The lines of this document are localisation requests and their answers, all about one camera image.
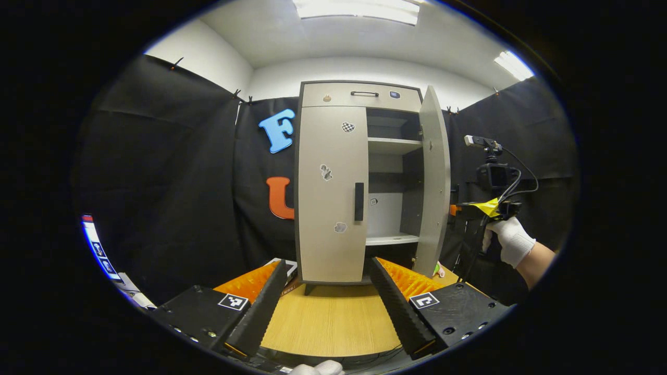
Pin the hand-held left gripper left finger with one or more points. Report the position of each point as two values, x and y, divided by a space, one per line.
260 312

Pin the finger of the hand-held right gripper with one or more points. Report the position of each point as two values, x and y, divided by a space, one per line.
453 210

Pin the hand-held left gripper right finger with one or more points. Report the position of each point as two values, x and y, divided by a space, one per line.
398 312

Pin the grey shoe cabinet door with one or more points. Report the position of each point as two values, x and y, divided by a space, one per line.
435 182
328 208

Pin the grey double-door shoe cabinet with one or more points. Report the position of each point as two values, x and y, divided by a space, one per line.
391 219

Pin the white cabinet shelf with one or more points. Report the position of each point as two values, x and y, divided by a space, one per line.
393 147
391 239

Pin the grey cabinet drawer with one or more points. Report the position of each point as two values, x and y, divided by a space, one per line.
333 99

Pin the pink and green plush toy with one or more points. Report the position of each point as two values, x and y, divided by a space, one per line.
439 269

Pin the small ceiling light panel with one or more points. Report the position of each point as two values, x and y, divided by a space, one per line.
513 65

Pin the black backdrop cloth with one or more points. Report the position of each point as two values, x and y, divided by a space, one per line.
167 182

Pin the long ceiling light panel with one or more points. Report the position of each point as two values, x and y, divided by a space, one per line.
359 10

